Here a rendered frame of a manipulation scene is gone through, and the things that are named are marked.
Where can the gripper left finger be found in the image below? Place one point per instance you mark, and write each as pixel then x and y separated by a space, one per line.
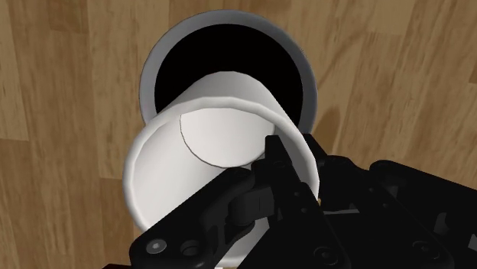
pixel 283 193

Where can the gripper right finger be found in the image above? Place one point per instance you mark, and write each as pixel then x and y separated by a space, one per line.
pixel 387 208

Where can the white cup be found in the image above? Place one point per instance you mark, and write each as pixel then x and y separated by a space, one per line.
pixel 164 178

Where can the grey cup with black inside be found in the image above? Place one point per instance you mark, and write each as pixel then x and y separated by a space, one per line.
pixel 148 74

